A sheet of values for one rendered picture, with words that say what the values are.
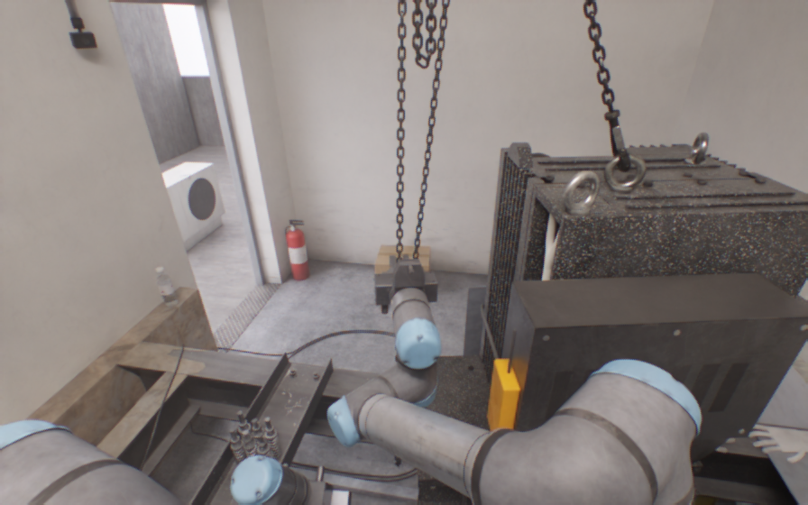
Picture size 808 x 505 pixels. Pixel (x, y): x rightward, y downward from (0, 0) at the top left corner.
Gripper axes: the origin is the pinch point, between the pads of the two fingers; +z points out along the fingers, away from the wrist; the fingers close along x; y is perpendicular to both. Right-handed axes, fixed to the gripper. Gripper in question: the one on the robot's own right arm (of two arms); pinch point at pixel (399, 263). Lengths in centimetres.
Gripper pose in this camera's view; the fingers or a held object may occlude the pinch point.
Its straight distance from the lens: 96.3
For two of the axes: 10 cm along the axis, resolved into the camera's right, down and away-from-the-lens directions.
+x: 9.9, -0.4, 1.2
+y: -0.2, 8.9, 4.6
